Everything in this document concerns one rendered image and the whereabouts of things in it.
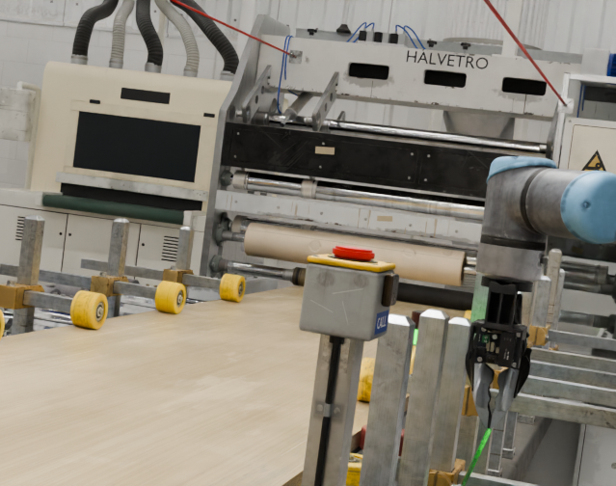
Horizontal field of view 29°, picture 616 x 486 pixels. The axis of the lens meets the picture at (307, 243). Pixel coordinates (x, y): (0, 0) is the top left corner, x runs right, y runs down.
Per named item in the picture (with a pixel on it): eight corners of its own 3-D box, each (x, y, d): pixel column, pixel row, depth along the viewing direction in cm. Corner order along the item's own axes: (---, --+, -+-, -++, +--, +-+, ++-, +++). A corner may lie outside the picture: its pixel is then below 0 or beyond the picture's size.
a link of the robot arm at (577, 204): (656, 177, 156) (586, 172, 166) (592, 168, 150) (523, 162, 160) (645, 250, 156) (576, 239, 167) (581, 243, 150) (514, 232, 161)
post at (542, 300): (528, 448, 335) (552, 277, 332) (527, 450, 331) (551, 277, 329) (516, 445, 336) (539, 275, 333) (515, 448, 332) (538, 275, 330)
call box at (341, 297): (386, 342, 116) (396, 262, 116) (369, 350, 109) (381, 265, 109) (316, 331, 118) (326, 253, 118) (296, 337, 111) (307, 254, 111)
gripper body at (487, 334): (463, 364, 165) (474, 277, 164) (472, 358, 173) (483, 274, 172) (520, 373, 163) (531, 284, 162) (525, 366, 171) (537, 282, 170)
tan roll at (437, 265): (613, 308, 415) (618, 272, 415) (612, 310, 403) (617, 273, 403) (225, 251, 454) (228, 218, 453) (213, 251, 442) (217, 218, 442)
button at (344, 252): (377, 268, 115) (379, 250, 115) (367, 269, 111) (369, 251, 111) (336, 261, 116) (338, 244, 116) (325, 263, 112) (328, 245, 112)
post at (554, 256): (540, 409, 358) (562, 249, 356) (539, 411, 355) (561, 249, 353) (528, 407, 359) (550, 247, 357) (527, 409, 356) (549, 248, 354)
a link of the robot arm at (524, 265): (483, 241, 173) (551, 250, 171) (479, 275, 174) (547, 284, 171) (474, 242, 165) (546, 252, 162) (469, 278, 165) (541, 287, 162)
